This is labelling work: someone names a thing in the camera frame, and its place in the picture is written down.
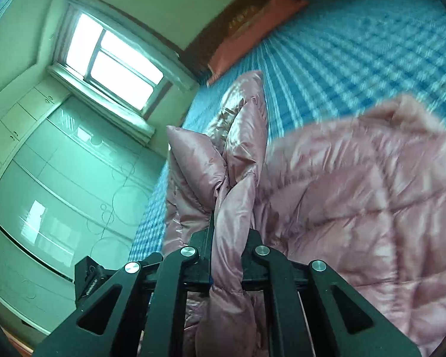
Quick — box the pink quilted down coat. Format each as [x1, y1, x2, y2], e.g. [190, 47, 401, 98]
[163, 71, 446, 356]

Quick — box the bright bedroom window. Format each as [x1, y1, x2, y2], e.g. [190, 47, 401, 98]
[55, 5, 172, 115]

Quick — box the white sliding-door wardrobe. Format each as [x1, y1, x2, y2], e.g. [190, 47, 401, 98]
[0, 77, 163, 334]

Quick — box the dark wooden headboard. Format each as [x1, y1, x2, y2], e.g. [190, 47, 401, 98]
[180, 0, 270, 84]

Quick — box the blue plaid bed cover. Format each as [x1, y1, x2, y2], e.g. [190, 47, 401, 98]
[129, 0, 446, 260]

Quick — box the red pillow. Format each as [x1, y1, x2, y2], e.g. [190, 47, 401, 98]
[207, 0, 309, 85]

